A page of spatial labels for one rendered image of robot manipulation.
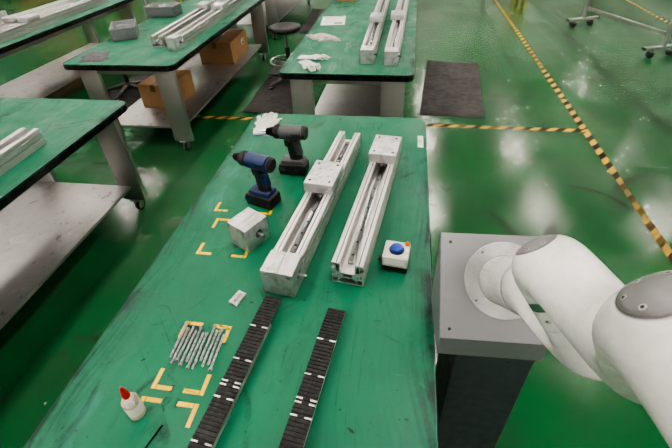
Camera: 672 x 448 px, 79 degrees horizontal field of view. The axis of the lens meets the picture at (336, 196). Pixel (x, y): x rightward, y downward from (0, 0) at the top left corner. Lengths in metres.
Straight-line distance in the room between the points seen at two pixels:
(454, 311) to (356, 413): 0.34
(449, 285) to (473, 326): 0.11
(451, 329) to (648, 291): 0.77
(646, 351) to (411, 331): 0.88
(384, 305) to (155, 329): 0.65
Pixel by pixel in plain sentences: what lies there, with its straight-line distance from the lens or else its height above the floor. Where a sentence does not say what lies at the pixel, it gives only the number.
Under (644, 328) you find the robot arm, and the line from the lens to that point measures 0.36.
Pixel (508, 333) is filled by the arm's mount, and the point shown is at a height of 0.86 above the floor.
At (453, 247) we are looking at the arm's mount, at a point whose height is 1.01.
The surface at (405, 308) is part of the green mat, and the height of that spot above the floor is 0.78.
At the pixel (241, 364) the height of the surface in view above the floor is 0.81.
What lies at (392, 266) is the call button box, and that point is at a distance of 1.30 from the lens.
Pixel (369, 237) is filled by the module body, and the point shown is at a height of 0.86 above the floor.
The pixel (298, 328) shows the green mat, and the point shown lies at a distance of 1.20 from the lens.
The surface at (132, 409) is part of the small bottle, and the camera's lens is 1.14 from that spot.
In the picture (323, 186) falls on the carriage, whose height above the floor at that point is 0.90.
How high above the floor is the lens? 1.75
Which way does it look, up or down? 37 degrees down
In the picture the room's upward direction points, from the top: 3 degrees counter-clockwise
